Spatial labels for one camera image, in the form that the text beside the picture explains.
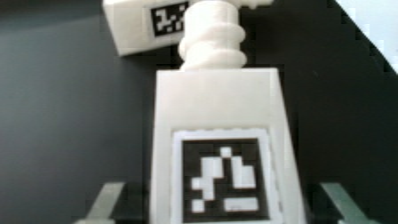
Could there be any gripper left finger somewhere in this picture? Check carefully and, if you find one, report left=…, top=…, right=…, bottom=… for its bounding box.
left=72, top=181, right=149, bottom=224

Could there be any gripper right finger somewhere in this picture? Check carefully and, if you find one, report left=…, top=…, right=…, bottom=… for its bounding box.
left=305, top=182, right=382, bottom=224

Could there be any white stool leg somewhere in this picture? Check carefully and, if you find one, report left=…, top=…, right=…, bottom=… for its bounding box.
left=149, top=0, right=307, bottom=224
left=103, top=0, right=191, bottom=56

